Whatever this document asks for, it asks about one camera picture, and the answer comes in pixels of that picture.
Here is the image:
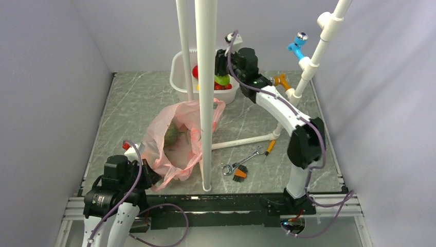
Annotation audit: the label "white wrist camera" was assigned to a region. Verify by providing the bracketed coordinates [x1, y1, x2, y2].
[122, 143, 144, 162]
[225, 33, 243, 52]

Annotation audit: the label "green fake melon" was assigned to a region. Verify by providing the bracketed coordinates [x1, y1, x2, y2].
[164, 122, 179, 147]

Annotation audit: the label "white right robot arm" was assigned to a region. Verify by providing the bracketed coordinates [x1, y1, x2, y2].
[215, 48, 326, 214]

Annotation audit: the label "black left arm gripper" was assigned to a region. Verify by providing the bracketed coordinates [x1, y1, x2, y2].
[120, 158, 162, 192]

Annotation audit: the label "red fake cherry tomatoes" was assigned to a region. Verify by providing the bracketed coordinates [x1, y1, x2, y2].
[214, 83, 232, 91]

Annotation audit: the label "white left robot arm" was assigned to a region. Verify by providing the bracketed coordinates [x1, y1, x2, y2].
[82, 155, 161, 246]

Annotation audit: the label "black orange hex key set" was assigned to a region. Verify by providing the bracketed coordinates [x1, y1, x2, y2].
[232, 165, 248, 183]

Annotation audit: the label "white pvc pipe frame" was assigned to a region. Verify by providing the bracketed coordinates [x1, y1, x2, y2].
[194, 1, 351, 192]

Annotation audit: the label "green fake starfruit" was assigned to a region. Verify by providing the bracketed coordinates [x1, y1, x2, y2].
[214, 75, 230, 86]

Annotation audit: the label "pink plastic bag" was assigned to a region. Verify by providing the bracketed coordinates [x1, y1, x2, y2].
[141, 100, 211, 192]

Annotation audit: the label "red fake apple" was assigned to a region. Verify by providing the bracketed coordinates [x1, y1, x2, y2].
[192, 65, 198, 79]

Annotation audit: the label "orange toy faucet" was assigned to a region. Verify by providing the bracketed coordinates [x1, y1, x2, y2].
[271, 74, 291, 91]

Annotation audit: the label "silver combination wrench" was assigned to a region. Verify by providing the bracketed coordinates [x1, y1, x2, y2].
[222, 146, 265, 176]

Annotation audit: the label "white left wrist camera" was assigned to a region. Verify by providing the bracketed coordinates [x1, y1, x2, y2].
[122, 143, 144, 162]

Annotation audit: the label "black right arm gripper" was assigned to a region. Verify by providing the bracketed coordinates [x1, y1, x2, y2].
[208, 46, 245, 82]

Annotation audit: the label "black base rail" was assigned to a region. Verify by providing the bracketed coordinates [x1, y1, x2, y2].
[147, 192, 316, 230]

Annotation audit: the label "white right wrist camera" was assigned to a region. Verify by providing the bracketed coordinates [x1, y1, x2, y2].
[225, 33, 243, 52]

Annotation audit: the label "small orange screwdriver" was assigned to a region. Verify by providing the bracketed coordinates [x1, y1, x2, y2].
[263, 140, 276, 161]

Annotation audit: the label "blue toy faucet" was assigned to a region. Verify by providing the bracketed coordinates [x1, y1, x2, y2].
[287, 32, 308, 61]

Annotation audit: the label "white plastic basin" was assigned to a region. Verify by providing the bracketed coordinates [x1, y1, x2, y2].
[170, 49, 240, 104]

